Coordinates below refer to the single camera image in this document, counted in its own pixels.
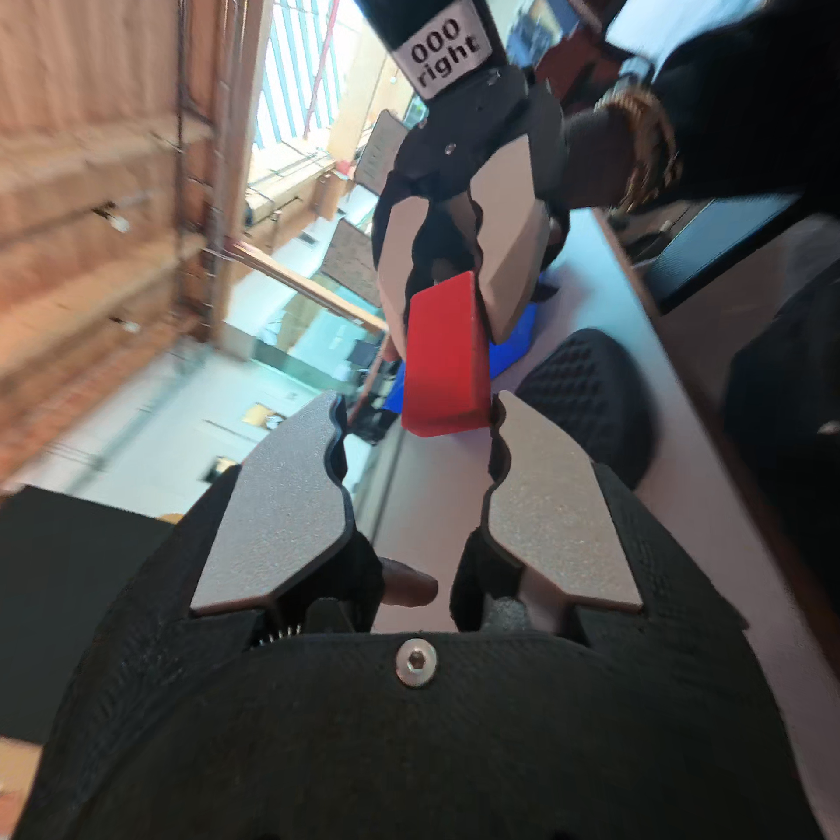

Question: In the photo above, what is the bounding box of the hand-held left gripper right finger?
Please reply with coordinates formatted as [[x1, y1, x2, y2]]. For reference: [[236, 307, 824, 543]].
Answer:
[[481, 390, 645, 615]]

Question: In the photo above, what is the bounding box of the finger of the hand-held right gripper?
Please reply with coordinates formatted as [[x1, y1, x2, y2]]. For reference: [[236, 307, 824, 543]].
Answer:
[[377, 193, 437, 346], [466, 132, 555, 345]]

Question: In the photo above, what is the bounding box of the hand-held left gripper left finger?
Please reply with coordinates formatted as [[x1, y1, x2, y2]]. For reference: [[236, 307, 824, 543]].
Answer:
[[189, 390, 358, 618]]

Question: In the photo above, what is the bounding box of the red plastic piece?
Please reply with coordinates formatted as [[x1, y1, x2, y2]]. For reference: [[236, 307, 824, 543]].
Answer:
[[399, 271, 496, 441]]

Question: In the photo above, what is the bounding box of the blue plastic bin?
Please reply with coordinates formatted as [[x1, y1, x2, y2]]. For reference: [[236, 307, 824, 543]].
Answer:
[[487, 298, 540, 383]]

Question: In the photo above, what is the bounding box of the person's right forearm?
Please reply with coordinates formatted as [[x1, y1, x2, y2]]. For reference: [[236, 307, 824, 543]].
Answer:
[[650, 0, 840, 220]]

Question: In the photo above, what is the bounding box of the person's right hand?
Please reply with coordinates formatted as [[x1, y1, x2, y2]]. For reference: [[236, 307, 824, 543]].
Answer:
[[562, 103, 634, 211]]

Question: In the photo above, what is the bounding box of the written whiteboard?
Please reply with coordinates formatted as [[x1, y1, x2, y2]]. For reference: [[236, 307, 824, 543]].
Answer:
[[351, 107, 412, 199], [318, 216, 385, 311]]

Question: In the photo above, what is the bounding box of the black dimpled pad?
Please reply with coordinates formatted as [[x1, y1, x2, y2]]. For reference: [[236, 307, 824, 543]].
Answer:
[[514, 327, 658, 490]]

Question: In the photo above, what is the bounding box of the dark mesh chair seat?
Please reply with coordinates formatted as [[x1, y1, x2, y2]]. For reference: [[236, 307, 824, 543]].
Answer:
[[641, 195, 804, 316]]

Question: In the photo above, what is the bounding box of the wooden support post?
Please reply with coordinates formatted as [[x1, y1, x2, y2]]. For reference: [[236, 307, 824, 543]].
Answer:
[[221, 234, 391, 338]]

